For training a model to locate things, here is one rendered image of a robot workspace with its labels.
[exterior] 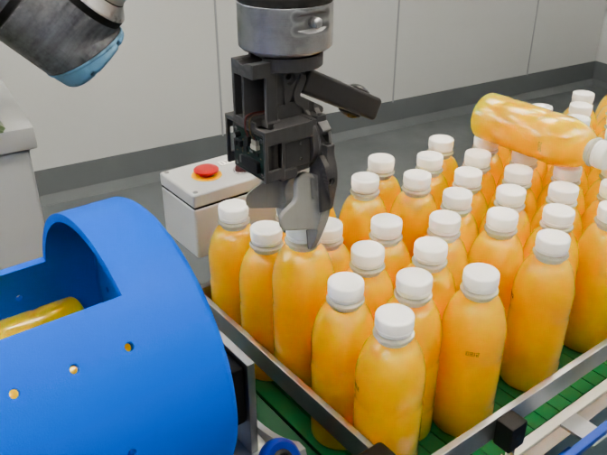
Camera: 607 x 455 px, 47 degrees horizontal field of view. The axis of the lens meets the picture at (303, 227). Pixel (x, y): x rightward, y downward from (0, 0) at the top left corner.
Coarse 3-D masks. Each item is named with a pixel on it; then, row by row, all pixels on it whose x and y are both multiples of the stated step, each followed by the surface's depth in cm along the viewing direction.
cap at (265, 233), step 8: (256, 224) 84; (264, 224) 84; (272, 224) 84; (256, 232) 82; (264, 232) 82; (272, 232) 82; (280, 232) 82; (256, 240) 82; (264, 240) 82; (272, 240) 82; (280, 240) 83
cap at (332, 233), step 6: (330, 222) 84; (336, 222) 84; (324, 228) 83; (330, 228) 83; (336, 228) 83; (342, 228) 84; (324, 234) 82; (330, 234) 82; (336, 234) 83; (324, 240) 83; (330, 240) 83; (336, 240) 83
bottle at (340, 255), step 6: (342, 240) 84; (324, 246) 83; (330, 246) 83; (336, 246) 83; (342, 246) 85; (330, 252) 84; (336, 252) 84; (342, 252) 84; (348, 252) 85; (336, 258) 84; (342, 258) 84; (348, 258) 85; (336, 264) 84; (342, 264) 84; (348, 264) 85; (336, 270) 84; (342, 270) 84
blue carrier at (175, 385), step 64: (64, 256) 72; (128, 256) 56; (64, 320) 51; (128, 320) 53; (192, 320) 55; (0, 384) 47; (64, 384) 49; (128, 384) 52; (192, 384) 54; (0, 448) 47; (64, 448) 49; (128, 448) 52; (192, 448) 56
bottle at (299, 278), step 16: (288, 240) 76; (320, 240) 77; (288, 256) 76; (304, 256) 76; (320, 256) 76; (272, 272) 79; (288, 272) 76; (304, 272) 76; (320, 272) 76; (272, 288) 79; (288, 288) 76; (304, 288) 76; (320, 288) 77; (288, 304) 77; (304, 304) 77; (320, 304) 78; (288, 320) 79; (304, 320) 78; (288, 336) 80; (304, 336) 79; (288, 352) 81; (304, 352) 80; (304, 368) 81
